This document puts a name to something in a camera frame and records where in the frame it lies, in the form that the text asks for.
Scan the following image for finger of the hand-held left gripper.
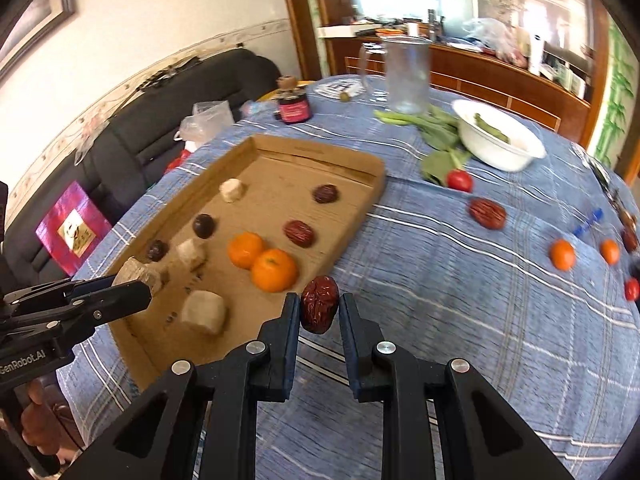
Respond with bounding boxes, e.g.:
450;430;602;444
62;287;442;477
4;275;117;311
10;282;152;333

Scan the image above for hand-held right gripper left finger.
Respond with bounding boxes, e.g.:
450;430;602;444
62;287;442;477
60;292;303;480

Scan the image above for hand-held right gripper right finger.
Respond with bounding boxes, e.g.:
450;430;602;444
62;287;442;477
339;291;576;480

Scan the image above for large orange mandarin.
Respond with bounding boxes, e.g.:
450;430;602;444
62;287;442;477
250;248;299;293

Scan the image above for large beige cake piece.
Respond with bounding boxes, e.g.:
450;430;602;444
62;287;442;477
180;290;227;336

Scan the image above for dark round passion fruit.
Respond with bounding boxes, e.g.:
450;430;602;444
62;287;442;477
192;213;218;239

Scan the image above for small beige cake piece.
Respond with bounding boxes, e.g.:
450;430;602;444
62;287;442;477
219;178;247;204

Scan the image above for brown cardboard tray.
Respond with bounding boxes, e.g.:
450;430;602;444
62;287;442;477
107;134;387;393

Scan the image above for person's left hand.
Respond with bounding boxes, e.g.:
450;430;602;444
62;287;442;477
21;379;83;466

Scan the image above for pink gift bag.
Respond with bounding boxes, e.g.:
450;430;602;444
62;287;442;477
36;181;113;273

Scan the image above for blue plaid tablecloth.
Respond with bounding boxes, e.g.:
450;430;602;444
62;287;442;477
57;76;640;480

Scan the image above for black sofa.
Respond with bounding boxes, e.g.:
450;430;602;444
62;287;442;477
0;49;281;286

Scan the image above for large red date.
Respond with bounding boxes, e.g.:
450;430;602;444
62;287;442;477
468;198;507;231

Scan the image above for clear plastic bag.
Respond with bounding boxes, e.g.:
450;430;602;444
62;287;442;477
462;17;531;68
174;101;235;153

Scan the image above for green leafy vegetable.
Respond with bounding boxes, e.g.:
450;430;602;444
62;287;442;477
375;105;473;186

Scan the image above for medium orange mandarin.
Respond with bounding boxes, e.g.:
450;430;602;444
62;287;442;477
549;239;577;272

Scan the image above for white bowl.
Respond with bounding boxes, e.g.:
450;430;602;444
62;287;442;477
452;99;547;172

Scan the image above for dark jar with red label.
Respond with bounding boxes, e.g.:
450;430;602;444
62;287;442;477
273;75;313;125

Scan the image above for green vegetable stalk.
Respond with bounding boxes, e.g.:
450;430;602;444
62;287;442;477
472;113;512;143

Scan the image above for white printed disc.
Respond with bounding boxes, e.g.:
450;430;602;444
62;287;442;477
314;77;363;99

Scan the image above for blue marker pen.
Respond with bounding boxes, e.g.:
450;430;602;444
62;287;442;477
573;208;604;237

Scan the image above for clear plastic pitcher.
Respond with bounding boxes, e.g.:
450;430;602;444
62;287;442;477
357;35;432;115

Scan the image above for wooden sideboard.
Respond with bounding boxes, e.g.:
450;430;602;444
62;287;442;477
325;22;593;133

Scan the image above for white bottle with blue cap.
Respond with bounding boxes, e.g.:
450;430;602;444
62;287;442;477
527;32;546;77

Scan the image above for framed wall picture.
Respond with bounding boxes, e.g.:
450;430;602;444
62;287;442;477
0;0;77;81

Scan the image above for green bamboo wall decor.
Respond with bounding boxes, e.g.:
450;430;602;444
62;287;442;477
590;25;632;161

